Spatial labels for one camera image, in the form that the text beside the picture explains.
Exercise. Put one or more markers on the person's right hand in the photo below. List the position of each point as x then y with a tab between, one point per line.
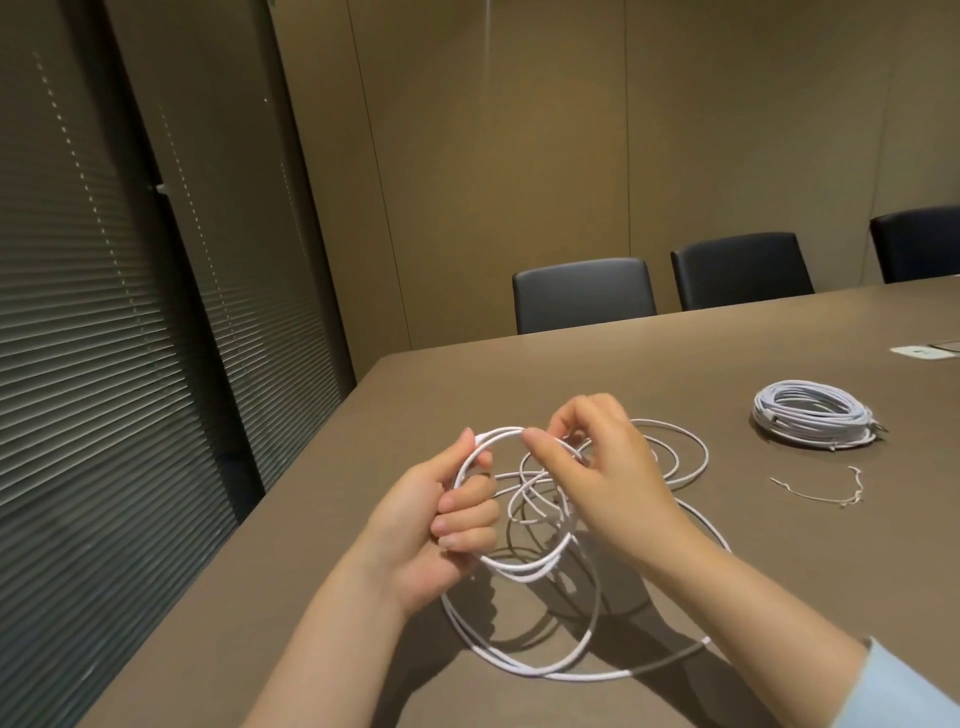
622	495

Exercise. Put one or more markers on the person's left hand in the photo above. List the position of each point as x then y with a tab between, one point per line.
405	540

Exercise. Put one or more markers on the person's right forearm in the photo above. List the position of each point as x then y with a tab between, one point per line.
750	622

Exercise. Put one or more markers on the person's left forearm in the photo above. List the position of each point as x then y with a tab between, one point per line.
330	652

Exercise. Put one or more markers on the dark meeting chair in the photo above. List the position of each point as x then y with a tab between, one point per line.
742	271
919	244
585	296

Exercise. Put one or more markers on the bunch of white twist ties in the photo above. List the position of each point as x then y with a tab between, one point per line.
851	498

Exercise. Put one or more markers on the white table socket panel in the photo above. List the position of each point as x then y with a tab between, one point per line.
915	350

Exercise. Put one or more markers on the glass partition with grey blinds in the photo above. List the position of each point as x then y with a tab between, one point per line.
112	300

